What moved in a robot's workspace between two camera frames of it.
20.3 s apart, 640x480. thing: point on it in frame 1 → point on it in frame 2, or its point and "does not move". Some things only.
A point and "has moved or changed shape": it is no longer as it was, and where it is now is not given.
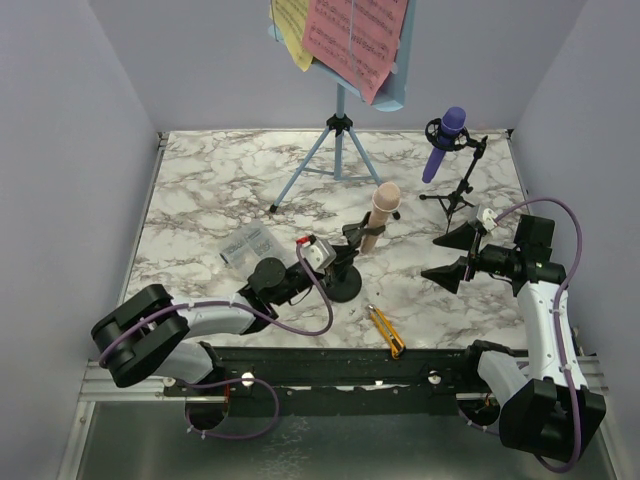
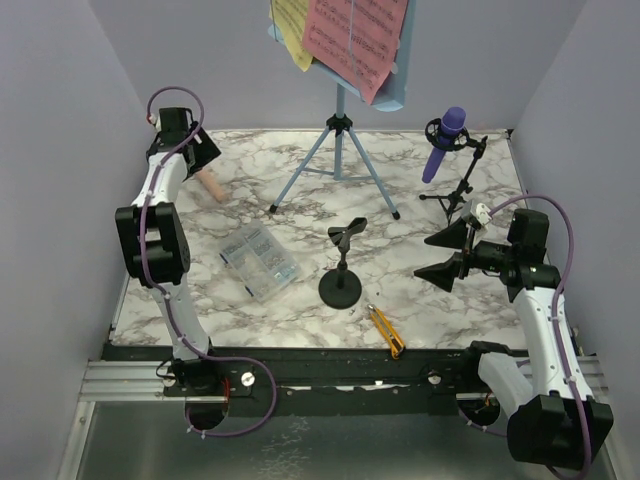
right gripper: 470,256 does not move
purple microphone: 454,121 does not move
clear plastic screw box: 251,246 does not move
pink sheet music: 357,39 does not move
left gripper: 343,255 → 205,153
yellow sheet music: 291,16 does not move
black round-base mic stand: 341,280 has moved or changed shape
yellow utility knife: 395,342 does not move
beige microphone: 386,198 → 212,185
